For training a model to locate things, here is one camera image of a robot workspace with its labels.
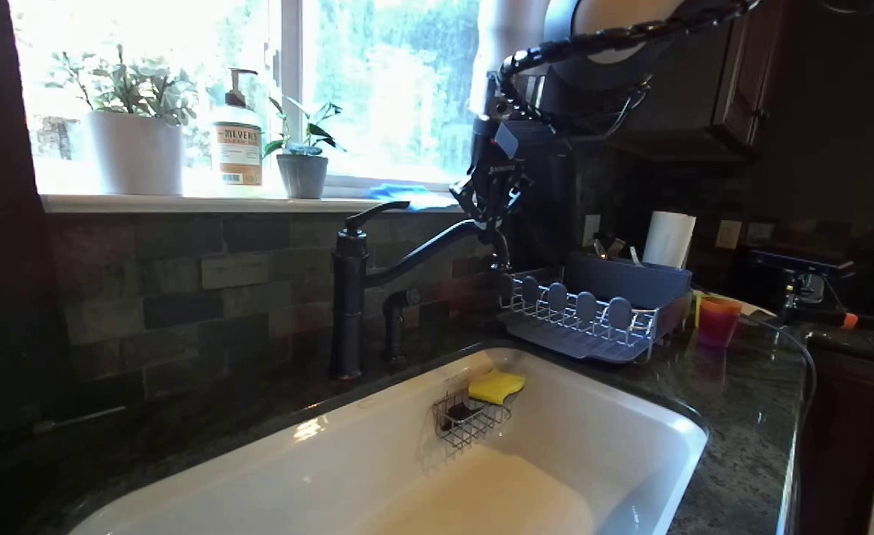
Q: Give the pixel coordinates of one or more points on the yellow sponge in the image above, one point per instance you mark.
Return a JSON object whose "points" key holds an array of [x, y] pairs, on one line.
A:
{"points": [[496, 387]]}

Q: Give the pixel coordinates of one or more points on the large white potted plant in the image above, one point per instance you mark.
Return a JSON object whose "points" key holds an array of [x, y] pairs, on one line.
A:
{"points": [[135, 135]]}

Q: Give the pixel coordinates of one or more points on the small grey potted plant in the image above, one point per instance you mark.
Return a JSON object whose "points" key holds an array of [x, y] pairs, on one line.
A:
{"points": [[301, 157]]}

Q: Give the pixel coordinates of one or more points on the dark window curtain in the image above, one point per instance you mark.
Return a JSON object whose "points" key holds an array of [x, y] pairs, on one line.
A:
{"points": [[557, 211]]}

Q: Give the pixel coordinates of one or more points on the small orange object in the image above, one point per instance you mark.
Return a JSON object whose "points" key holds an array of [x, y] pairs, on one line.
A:
{"points": [[850, 318]]}

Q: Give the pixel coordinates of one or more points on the white window frame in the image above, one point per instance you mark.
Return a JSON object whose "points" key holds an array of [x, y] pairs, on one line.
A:
{"points": [[292, 59]]}

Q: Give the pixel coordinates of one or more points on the white paper towel roll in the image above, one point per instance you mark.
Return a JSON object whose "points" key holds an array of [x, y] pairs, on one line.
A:
{"points": [[669, 239]]}

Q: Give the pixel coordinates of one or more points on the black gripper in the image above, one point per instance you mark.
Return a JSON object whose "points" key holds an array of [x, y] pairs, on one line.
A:
{"points": [[515, 164]]}

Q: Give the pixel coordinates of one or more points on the blue cloth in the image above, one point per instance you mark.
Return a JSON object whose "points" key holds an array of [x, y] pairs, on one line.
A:
{"points": [[411, 191]]}

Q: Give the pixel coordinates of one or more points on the dark wooden base cabinet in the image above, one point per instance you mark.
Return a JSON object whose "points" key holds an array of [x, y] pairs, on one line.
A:
{"points": [[857, 435]]}

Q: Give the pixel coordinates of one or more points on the pump soap bottle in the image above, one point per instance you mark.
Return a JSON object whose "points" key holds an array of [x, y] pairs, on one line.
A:
{"points": [[236, 135]]}

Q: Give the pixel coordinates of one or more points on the dark wooden wall cabinet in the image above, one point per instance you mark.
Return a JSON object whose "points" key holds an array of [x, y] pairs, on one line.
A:
{"points": [[694, 98]]}

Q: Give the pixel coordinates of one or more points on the blue dish drying rack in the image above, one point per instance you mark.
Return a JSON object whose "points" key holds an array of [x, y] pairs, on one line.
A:
{"points": [[594, 307]]}

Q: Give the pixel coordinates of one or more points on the dark bronze side sprayer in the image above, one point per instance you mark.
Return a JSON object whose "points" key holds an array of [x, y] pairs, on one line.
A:
{"points": [[394, 322]]}

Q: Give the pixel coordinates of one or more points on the white wall outlet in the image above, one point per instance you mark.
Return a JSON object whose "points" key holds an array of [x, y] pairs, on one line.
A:
{"points": [[729, 231]]}

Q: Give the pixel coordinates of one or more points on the dark bronze kitchen faucet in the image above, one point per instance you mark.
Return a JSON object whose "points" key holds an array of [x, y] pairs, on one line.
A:
{"points": [[349, 298]]}

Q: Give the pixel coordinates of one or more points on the red plastic cup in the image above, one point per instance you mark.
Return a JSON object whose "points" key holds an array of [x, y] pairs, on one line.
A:
{"points": [[716, 322]]}

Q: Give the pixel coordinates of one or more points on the black countertop appliance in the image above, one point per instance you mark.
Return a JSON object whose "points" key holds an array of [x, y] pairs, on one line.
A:
{"points": [[798, 280]]}

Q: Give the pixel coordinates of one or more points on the white ceramic sink basin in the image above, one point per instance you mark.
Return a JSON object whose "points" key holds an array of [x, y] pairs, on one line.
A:
{"points": [[438, 465]]}

